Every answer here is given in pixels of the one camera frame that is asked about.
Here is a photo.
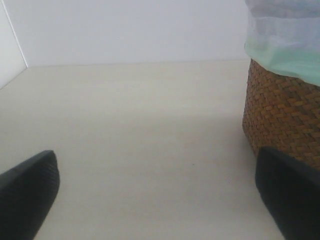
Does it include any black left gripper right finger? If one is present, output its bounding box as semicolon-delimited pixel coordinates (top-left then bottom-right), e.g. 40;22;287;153
255;146;320;240

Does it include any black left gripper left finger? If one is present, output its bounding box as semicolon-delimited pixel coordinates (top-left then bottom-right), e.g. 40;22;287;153
0;150;60;240

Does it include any woven wicker waste basket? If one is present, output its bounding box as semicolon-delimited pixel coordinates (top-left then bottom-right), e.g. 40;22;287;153
242;60;320;169

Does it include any white plastic bin liner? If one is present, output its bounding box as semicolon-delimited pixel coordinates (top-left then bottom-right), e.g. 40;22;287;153
245;0;320;52

